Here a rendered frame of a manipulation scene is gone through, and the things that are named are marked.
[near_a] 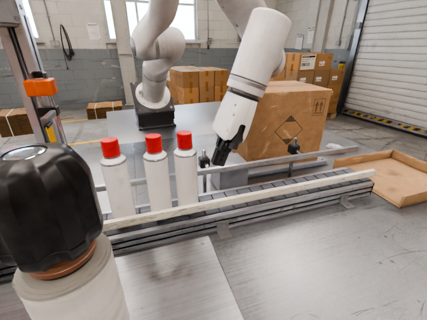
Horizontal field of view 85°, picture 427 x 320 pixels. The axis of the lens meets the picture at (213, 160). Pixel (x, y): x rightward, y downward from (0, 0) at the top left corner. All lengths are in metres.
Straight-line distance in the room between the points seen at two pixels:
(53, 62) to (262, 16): 5.69
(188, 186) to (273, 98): 0.43
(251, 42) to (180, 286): 0.47
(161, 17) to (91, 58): 5.06
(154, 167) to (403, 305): 0.53
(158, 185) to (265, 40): 0.36
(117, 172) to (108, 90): 5.56
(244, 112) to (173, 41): 0.67
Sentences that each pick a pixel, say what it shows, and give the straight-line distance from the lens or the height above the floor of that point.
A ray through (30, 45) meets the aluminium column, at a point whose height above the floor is 1.25.
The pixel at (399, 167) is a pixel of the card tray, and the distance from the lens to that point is 1.14.
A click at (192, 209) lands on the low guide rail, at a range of 0.57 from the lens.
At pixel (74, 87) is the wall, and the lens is 6.07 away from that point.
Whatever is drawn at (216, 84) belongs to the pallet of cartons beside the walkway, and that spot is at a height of 0.67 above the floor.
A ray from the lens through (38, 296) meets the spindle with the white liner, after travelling 0.27.
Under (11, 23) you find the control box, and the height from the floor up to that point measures 1.29.
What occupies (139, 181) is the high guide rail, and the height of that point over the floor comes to 0.96.
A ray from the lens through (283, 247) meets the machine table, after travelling 0.61.
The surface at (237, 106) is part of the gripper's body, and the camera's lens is 0.49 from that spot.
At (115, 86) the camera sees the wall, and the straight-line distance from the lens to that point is 6.04.
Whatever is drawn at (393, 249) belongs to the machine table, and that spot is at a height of 0.83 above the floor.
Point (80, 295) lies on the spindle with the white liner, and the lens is 0.27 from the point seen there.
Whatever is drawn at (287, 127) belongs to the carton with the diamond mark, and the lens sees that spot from 0.87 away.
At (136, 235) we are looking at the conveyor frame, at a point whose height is 0.87.
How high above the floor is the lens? 1.25
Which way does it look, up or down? 26 degrees down
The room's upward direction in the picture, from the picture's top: straight up
